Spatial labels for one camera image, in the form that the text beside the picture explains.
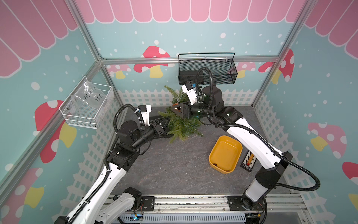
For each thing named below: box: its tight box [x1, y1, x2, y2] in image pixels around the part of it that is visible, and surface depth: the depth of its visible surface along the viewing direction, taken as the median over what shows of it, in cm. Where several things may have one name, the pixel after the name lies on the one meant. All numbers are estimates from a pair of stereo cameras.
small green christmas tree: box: [157, 85, 204, 144], surface depth 83 cm
